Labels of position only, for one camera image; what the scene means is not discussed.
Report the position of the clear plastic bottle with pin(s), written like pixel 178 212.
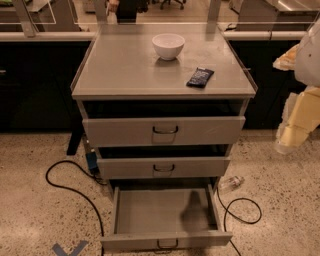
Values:
pixel 230 184

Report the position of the white ceramic bowl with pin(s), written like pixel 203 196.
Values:
pixel 168 46

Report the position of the blue power adapter box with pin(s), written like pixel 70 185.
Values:
pixel 91 159

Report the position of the grey top drawer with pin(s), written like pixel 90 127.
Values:
pixel 151 123

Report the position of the dark blue rxbar wrapper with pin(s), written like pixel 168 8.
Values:
pixel 200 78

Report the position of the grey bottom drawer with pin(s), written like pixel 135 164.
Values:
pixel 164 218

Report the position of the grey drawer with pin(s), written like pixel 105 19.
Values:
pixel 151 123
pixel 163 162
pixel 164 218

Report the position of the grey middle drawer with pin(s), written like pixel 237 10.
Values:
pixel 163 162

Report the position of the grey drawer cabinet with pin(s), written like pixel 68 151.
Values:
pixel 122 65

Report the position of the person in background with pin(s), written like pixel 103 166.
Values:
pixel 126 10

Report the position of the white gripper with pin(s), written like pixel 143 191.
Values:
pixel 309 60

